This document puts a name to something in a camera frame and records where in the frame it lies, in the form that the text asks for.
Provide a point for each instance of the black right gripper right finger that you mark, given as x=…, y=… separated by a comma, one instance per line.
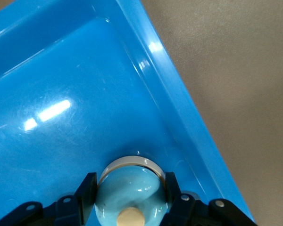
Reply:
x=188, y=212

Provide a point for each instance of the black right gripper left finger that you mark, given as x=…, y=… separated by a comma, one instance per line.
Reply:
x=68, y=212

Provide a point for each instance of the blue plastic tray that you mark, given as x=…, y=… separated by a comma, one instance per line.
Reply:
x=73, y=94

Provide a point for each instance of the light blue call bell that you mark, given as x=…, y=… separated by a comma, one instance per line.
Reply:
x=132, y=188

